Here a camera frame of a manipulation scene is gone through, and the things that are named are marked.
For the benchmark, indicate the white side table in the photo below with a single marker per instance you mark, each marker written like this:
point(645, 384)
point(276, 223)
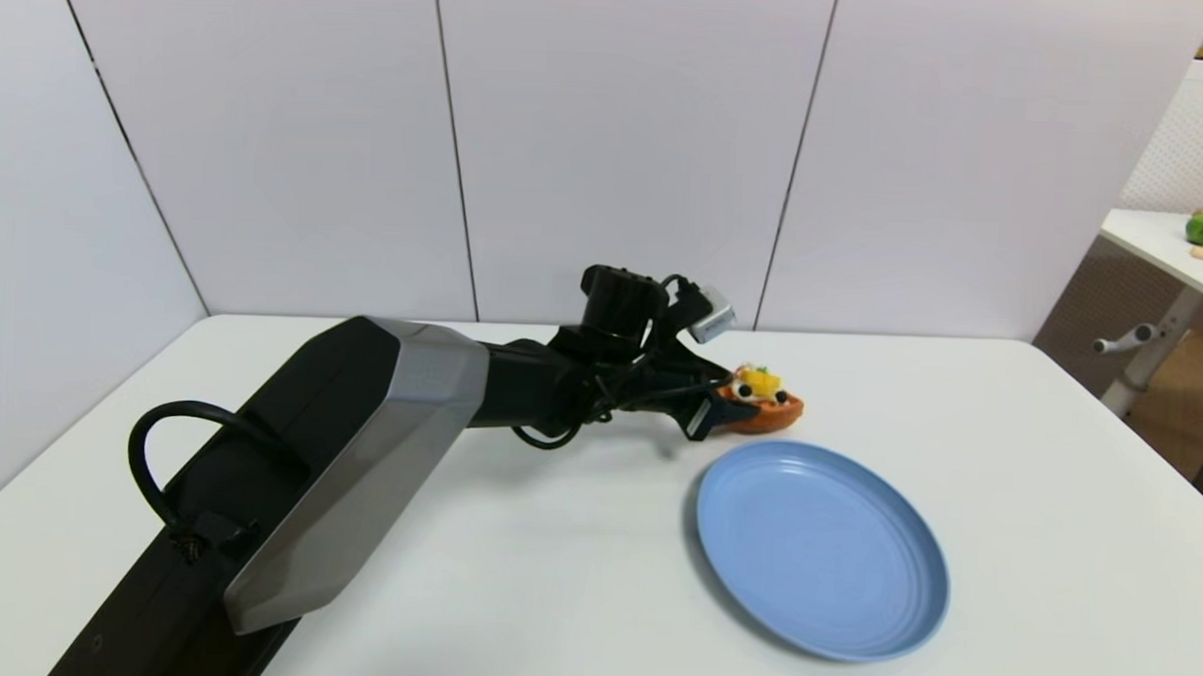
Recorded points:
point(1160, 240)

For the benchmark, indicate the white table leg with crank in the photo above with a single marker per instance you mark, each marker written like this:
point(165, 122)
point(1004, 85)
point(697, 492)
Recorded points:
point(1151, 359)

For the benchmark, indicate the orange triangle bread with toppings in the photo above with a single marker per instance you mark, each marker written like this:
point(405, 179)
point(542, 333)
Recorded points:
point(771, 409)

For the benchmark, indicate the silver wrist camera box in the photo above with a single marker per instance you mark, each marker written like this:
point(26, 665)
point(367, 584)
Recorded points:
point(714, 318)

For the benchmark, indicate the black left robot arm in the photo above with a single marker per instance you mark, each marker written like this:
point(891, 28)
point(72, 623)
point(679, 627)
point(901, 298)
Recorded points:
point(358, 440)

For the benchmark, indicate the white perforated panel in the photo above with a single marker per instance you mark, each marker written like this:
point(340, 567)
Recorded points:
point(1197, 137)

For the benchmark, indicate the brown cardboard box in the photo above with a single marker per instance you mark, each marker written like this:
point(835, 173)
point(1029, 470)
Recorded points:
point(1190, 401)

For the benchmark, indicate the blue round plate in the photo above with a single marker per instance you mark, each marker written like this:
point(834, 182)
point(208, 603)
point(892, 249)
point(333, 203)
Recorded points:
point(822, 551)

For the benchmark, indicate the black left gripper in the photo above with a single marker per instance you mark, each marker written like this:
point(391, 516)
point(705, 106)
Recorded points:
point(665, 380)

